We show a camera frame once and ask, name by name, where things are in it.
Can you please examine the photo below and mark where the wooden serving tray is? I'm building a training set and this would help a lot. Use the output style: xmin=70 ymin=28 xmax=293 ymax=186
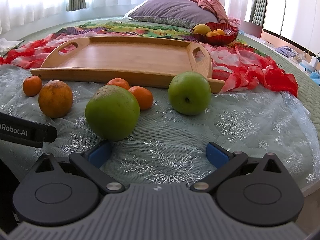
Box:
xmin=31 ymin=36 xmax=225 ymax=93

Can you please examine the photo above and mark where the colourful floral scarf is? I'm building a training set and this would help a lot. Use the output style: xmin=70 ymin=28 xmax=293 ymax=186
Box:
xmin=48 ymin=22 xmax=267 ymax=61

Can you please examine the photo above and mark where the white cloth at left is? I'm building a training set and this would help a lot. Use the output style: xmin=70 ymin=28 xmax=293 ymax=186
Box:
xmin=0 ymin=38 xmax=24 ymax=56

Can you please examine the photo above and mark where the lavender cloth at right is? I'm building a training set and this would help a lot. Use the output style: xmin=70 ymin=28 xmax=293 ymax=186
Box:
xmin=275 ymin=46 xmax=299 ymax=59

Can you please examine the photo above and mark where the red glass fruit bowl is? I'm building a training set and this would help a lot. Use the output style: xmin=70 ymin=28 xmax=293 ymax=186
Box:
xmin=190 ymin=22 xmax=239 ymax=46

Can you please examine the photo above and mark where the large brownish orange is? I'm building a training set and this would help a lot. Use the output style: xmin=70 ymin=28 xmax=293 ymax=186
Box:
xmin=38 ymin=80 xmax=73 ymax=119

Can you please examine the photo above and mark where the yellow pear in bowl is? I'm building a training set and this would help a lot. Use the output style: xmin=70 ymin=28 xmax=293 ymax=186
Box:
xmin=192 ymin=24 xmax=211 ymax=36

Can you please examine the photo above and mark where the purple pillow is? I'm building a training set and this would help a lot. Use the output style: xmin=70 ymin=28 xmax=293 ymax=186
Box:
xmin=125 ymin=0 xmax=217 ymax=29

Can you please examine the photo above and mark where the green apple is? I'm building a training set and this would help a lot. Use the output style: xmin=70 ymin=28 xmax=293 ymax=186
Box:
xmin=168 ymin=72 xmax=212 ymax=115
xmin=85 ymin=85 xmax=140 ymax=141

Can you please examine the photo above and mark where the pink folded blanket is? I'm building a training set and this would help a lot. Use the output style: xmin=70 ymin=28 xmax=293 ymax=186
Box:
xmin=190 ymin=0 xmax=241 ymax=28

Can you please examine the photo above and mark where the orange fruit in bowl front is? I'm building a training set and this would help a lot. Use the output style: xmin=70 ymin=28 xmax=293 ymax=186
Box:
xmin=206 ymin=31 xmax=220 ymax=37

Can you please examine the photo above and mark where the red white scarf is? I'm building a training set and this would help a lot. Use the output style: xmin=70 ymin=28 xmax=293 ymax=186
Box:
xmin=1 ymin=31 xmax=298 ymax=96

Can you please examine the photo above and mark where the orange fruit in bowl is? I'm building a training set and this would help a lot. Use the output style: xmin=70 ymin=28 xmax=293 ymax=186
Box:
xmin=215 ymin=29 xmax=225 ymax=35
xmin=206 ymin=31 xmax=220 ymax=37

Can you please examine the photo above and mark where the orange fruit in bowl back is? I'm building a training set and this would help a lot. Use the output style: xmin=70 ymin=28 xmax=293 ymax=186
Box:
xmin=215 ymin=29 xmax=225 ymax=35

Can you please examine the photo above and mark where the green curtain right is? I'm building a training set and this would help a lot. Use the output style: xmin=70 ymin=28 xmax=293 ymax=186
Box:
xmin=249 ymin=0 xmax=267 ymax=26

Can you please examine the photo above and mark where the sheer snowflake lace cloth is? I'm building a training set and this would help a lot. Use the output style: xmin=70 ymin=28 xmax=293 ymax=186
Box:
xmin=1 ymin=65 xmax=319 ymax=188

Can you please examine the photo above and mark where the small mandarin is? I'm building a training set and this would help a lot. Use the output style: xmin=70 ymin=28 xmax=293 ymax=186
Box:
xmin=107 ymin=78 xmax=130 ymax=90
xmin=129 ymin=86 xmax=153 ymax=111
xmin=22 ymin=75 xmax=42 ymax=97

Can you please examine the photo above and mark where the green quilted bedspread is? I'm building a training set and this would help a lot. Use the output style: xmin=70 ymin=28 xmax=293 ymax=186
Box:
xmin=21 ymin=17 xmax=319 ymax=131

